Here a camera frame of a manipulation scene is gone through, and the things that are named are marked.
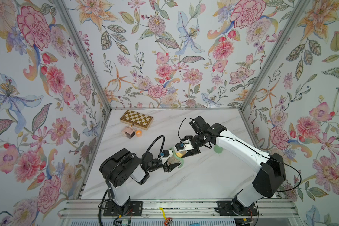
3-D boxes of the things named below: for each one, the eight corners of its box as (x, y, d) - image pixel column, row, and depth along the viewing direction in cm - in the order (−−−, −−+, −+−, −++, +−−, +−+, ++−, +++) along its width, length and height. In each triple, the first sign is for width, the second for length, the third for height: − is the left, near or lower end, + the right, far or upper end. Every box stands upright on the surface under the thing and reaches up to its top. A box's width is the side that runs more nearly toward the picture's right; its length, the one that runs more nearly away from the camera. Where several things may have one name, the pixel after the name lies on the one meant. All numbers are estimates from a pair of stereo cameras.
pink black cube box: (122, 135, 106) (120, 131, 102) (127, 129, 109) (125, 125, 106) (131, 139, 103) (129, 135, 100) (135, 132, 107) (134, 129, 103)
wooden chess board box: (120, 122, 115) (119, 119, 112) (128, 111, 122) (127, 109, 119) (147, 130, 109) (146, 128, 107) (154, 119, 116) (153, 116, 114)
